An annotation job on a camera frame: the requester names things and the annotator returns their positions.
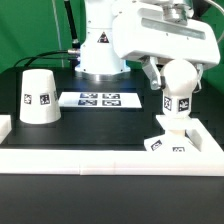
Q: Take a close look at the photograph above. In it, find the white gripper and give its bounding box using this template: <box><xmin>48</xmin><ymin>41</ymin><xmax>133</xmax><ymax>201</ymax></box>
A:
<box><xmin>112</xmin><ymin>1</ymin><xmax>220</xmax><ymax>93</ymax></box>

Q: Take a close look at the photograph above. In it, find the white lamp bulb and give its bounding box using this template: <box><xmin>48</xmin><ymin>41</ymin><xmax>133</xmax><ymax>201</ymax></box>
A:
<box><xmin>160</xmin><ymin>60</ymin><xmax>197</xmax><ymax>119</ymax></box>

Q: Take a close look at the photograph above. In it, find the white lamp base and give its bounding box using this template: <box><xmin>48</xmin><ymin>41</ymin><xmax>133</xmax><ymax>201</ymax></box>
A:
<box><xmin>144</xmin><ymin>115</ymin><xmax>199</xmax><ymax>153</ymax></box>

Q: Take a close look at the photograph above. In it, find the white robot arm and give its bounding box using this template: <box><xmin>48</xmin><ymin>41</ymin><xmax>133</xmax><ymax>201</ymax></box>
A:
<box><xmin>76</xmin><ymin>0</ymin><xmax>220</xmax><ymax>90</ymax></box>

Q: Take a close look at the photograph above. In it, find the white lamp shade cone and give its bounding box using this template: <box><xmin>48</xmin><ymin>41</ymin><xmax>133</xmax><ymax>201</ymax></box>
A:
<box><xmin>20</xmin><ymin>69</ymin><xmax>61</xmax><ymax>124</ymax></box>

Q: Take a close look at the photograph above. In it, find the white marker tag sheet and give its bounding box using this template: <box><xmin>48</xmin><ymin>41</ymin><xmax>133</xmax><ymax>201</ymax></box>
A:
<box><xmin>59</xmin><ymin>92</ymin><xmax>141</xmax><ymax>108</ymax></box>

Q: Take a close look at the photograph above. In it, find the white foam border frame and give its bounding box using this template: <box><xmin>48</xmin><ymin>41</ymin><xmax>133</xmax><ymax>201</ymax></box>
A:
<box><xmin>0</xmin><ymin>115</ymin><xmax>224</xmax><ymax>176</ymax></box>

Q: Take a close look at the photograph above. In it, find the black cable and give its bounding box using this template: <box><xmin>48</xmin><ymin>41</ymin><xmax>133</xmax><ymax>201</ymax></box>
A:
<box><xmin>13</xmin><ymin>49</ymin><xmax>83</xmax><ymax>69</ymax></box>

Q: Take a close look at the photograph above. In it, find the grey thin cable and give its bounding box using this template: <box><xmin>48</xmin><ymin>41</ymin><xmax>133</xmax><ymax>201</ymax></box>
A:
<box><xmin>51</xmin><ymin>0</ymin><xmax>65</xmax><ymax>69</ymax></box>

